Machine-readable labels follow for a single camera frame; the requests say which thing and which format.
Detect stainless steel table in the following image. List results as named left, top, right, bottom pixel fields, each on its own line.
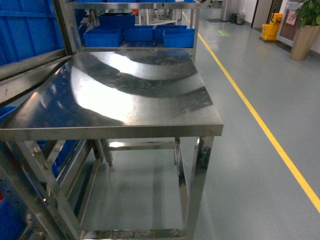
left=0, top=49, right=223, bottom=240

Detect tall potted plant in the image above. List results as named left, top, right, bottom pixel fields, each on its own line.
left=290, top=0, right=320, bottom=61

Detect yellow mop bucket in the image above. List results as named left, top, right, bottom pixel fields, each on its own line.
left=260, top=13, right=283, bottom=41

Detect steel shelf rack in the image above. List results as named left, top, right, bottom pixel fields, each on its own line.
left=0, top=0, right=106, bottom=240

